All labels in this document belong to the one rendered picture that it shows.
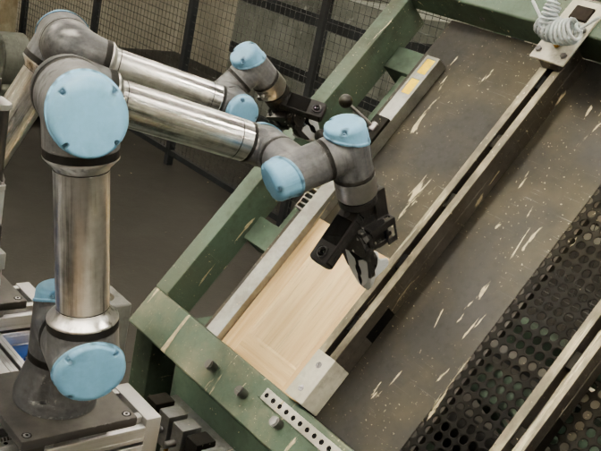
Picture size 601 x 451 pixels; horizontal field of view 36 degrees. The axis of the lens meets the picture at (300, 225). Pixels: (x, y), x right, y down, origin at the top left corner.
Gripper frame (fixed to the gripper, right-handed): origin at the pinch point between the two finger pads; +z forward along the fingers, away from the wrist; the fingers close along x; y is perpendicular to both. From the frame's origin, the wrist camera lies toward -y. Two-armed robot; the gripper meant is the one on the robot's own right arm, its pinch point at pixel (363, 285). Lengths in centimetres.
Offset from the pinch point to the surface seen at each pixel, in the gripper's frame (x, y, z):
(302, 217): 58, 25, 25
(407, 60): 72, 80, 8
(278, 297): 49, 8, 36
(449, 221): 17.7, 39.9, 16.6
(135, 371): 81, -25, 61
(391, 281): 19.0, 21.4, 23.6
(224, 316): 57, -5, 39
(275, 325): 44, 2, 39
